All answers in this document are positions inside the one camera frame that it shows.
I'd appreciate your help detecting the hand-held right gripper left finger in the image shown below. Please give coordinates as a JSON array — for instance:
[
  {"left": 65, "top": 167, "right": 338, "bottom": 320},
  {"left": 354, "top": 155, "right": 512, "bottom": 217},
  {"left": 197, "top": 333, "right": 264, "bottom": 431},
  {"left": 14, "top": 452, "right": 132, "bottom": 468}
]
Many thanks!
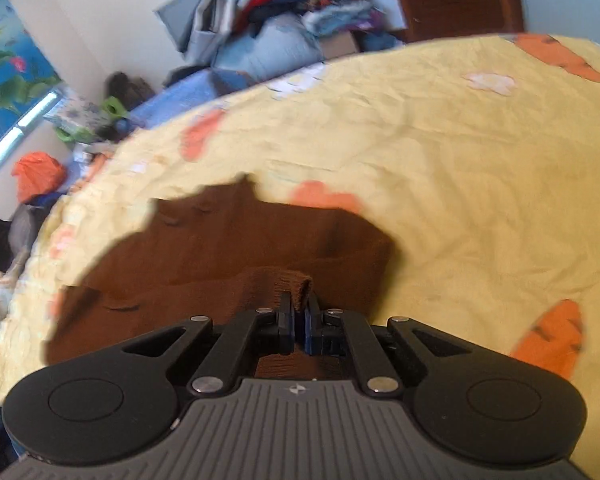
[{"left": 121, "top": 291, "right": 297, "bottom": 399}]

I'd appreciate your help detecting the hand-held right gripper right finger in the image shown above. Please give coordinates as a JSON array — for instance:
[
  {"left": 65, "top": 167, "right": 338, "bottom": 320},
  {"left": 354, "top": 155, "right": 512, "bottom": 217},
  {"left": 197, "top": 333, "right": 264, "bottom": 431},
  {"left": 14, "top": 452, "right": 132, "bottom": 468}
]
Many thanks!
[{"left": 303, "top": 293, "right": 474, "bottom": 397}]

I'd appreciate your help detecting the brown knit garment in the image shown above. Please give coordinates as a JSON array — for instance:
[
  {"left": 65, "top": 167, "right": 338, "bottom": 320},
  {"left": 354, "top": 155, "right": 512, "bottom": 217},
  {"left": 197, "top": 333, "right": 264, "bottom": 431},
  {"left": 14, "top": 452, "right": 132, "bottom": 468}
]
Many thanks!
[{"left": 42, "top": 172, "right": 398, "bottom": 382}]

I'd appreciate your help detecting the dark grey clothes heap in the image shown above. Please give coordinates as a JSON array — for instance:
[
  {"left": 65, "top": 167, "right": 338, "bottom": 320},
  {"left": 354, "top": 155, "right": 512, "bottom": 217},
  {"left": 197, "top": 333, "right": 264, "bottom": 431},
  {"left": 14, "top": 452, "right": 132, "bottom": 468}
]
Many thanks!
[{"left": 0, "top": 204, "right": 47, "bottom": 277}]

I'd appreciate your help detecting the pile of mixed clothes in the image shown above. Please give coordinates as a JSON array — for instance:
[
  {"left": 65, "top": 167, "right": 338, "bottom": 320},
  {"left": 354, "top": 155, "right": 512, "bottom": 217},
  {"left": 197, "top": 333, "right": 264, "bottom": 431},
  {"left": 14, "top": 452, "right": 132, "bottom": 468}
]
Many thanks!
[{"left": 185, "top": 0, "right": 407, "bottom": 81}]

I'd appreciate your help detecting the yellow carrot print bedsheet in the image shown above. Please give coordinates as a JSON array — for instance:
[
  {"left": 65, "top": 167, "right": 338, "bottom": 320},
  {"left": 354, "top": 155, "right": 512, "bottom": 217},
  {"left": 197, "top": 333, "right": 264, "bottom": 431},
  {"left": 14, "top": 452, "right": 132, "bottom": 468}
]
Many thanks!
[{"left": 0, "top": 32, "right": 600, "bottom": 413}]

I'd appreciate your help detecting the blue blanket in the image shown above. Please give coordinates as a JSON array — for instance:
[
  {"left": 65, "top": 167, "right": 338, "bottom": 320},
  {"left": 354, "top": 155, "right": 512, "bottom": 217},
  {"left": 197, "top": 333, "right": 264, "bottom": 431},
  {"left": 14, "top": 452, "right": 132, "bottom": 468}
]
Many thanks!
[{"left": 129, "top": 65, "right": 281, "bottom": 130}]

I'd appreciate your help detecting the dark fuzzy cloth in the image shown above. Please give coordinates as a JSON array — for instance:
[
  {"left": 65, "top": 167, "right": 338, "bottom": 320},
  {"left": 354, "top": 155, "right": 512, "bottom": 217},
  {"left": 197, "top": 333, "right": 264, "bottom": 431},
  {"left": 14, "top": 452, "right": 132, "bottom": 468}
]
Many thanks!
[{"left": 104, "top": 72, "right": 157, "bottom": 112}]

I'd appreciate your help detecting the orange cloth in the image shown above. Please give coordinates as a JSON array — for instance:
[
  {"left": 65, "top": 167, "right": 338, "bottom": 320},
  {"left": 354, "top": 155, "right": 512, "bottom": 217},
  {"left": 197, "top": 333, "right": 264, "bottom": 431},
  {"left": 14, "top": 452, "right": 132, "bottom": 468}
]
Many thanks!
[{"left": 11, "top": 152, "right": 69, "bottom": 204}]

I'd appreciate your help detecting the green floral box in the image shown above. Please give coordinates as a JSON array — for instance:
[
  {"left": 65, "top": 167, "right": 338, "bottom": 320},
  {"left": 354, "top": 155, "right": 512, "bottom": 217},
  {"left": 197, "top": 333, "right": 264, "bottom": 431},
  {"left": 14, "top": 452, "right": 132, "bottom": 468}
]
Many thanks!
[{"left": 42, "top": 91, "right": 115, "bottom": 145}]

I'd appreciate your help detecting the grey flat panel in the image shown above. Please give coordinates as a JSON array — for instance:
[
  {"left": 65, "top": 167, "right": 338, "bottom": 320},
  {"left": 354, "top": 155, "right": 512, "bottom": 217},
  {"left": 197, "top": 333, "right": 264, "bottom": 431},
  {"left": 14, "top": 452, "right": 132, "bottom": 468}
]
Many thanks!
[{"left": 154, "top": 0, "right": 206, "bottom": 54}]

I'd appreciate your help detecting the lotus flower wall poster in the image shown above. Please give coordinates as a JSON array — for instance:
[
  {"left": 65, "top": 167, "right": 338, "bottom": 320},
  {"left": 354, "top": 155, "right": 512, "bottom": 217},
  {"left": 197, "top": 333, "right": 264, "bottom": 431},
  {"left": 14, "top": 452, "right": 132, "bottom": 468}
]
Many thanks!
[{"left": 0, "top": 0, "right": 64, "bottom": 181}]

